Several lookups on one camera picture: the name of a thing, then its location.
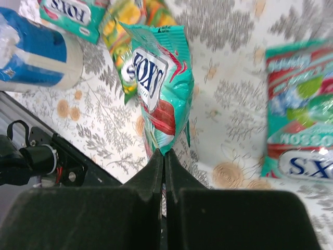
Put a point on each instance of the teal Fox's candy bag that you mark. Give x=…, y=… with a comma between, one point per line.
x=299, y=111
x=165, y=82

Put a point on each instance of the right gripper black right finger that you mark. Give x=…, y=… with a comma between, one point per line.
x=201, y=218

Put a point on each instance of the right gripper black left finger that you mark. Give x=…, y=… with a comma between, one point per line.
x=94, y=217

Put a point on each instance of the yellow green Fox's candy bag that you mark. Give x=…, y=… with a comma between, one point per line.
x=118, y=42

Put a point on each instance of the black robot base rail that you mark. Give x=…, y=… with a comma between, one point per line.
x=30, y=149

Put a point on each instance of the teal Fox's bag near left arm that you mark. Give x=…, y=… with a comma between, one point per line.
x=81, y=18

